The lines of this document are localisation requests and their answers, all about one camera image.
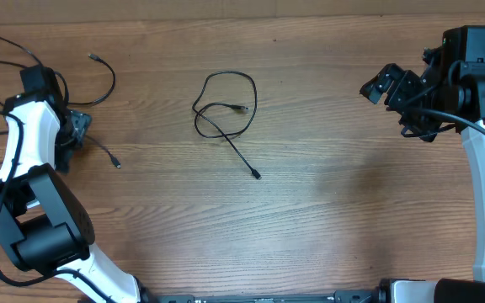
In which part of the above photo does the black short USB cable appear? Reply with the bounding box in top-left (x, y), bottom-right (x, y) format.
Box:
top-left (0, 27), bottom-right (117, 109)

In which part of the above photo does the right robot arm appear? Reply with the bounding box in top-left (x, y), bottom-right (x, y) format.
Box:
top-left (347, 25), bottom-right (485, 302)

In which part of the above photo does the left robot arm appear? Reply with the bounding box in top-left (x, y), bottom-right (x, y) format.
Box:
top-left (0, 65), bottom-right (156, 302)

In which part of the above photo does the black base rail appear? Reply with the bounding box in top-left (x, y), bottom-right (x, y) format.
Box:
top-left (77, 277), bottom-right (437, 303)

